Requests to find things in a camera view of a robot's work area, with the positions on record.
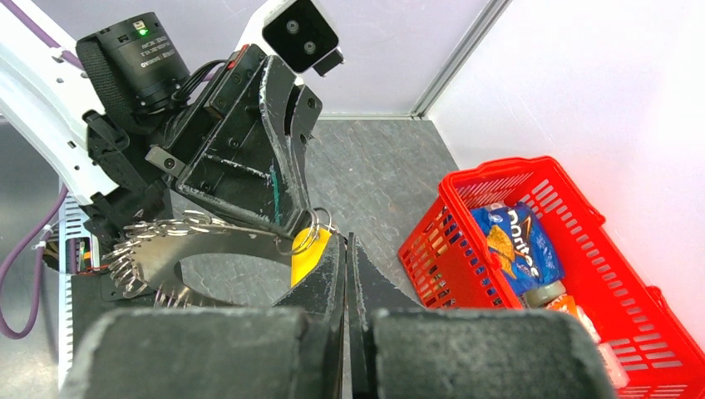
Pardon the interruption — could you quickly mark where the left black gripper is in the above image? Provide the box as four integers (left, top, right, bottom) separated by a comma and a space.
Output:
152, 45, 323, 237

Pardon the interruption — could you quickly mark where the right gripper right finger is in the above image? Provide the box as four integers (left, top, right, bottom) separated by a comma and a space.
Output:
347, 235, 616, 398

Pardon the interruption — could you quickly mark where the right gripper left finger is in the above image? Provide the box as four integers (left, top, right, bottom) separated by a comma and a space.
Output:
59, 235, 346, 398

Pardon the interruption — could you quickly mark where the yellow tag key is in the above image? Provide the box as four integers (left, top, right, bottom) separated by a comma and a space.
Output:
274, 207, 338, 288

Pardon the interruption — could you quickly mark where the metal disc with keyrings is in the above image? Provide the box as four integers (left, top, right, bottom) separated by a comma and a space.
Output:
103, 210, 291, 308

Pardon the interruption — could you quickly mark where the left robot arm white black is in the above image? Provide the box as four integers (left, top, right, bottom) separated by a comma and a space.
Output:
1, 1, 342, 262

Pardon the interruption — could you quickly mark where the red plastic shopping basket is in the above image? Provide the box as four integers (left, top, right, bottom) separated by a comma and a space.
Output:
397, 156, 705, 399

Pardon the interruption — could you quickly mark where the glass jar in basket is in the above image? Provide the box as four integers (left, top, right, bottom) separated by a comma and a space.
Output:
521, 280, 566, 308

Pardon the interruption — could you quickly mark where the blue Doritos chip bag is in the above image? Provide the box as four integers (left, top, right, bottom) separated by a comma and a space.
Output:
471, 202, 565, 296

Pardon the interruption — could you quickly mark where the orange snack packet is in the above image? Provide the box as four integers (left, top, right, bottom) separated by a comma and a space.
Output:
545, 294, 602, 343

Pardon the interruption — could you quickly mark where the pink white box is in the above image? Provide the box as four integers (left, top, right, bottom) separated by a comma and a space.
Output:
597, 343, 629, 390

